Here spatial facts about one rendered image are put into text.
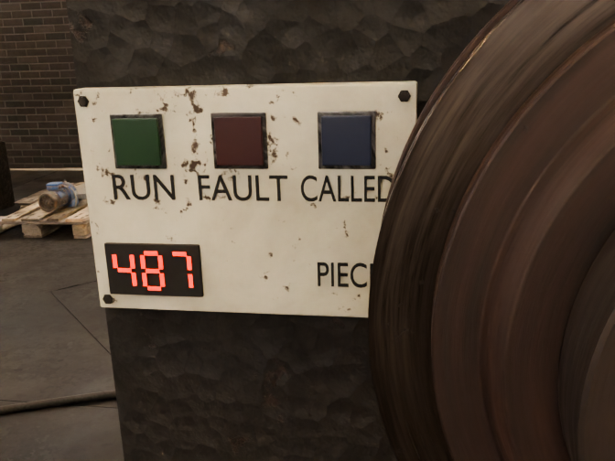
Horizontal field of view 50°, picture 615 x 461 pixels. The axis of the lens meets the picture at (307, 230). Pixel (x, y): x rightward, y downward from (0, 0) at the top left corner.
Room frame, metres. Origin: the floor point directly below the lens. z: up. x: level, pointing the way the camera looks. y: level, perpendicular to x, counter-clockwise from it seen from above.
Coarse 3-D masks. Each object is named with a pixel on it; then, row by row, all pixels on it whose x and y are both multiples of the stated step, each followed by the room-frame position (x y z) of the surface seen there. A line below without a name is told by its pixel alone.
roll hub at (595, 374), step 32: (608, 256) 0.27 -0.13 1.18; (608, 288) 0.25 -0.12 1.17; (576, 320) 0.27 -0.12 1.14; (608, 320) 0.24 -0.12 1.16; (576, 352) 0.26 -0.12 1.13; (608, 352) 0.24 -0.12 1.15; (576, 384) 0.25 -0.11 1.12; (608, 384) 0.24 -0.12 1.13; (576, 416) 0.25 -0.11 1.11; (608, 416) 0.24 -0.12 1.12; (576, 448) 0.24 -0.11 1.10; (608, 448) 0.24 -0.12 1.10
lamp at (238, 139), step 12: (216, 120) 0.49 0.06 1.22; (228, 120) 0.48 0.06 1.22; (240, 120) 0.48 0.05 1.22; (252, 120) 0.48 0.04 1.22; (216, 132) 0.49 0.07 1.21; (228, 132) 0.48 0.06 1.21; (240, 132) 0.48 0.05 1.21; (252, 132) 0.48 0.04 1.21; (216, 144) 0.49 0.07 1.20; (228, 144) 0.48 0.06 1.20; (240, 144) 0.48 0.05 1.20; (252, 144) 0.48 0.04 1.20; (216, 156) 0.49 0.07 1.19; (228, 156) 0.48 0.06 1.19; (240, 156) 0.48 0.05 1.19; (252, 156) 0.48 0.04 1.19
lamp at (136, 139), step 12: (120, 120) 0.50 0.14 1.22; (132, 120) 0.50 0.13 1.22; (144, 120) 0.49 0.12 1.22; (156, 120) 0.49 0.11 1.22; (120, 132) 0.50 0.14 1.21; (132, 132) 0.50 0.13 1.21; (144, 132) 0.49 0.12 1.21; (156, 132) 0.49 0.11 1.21; (120, 144) 0.50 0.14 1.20; (132, 144) 0.50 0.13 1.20; (144, 144) 0.50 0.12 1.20; (156, 144) 0.49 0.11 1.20; (120, 156) 0.50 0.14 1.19; (132, 156) 0.50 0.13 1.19; (144, 156) 0.50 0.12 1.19; (156, 156) 0.49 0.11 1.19
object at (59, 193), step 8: (48, 184) 4.55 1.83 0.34; (56, 184) 4.55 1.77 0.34; (64, 184) 4.70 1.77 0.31; (48, 192) 4.48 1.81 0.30; (56, 192) 4.55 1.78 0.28; (64, 192) 4.62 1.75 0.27; (72, 192) 4.69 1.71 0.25; (40, 200) 4.51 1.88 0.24; (48, 200) 4.45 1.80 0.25; (56, 200) 4.46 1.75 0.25; (64, 200) 4.59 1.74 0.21; (72, 200) 4.69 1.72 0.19; (40, 208) 4.46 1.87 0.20; (48, 208) 4.45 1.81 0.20; (56, 208) 4.47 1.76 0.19
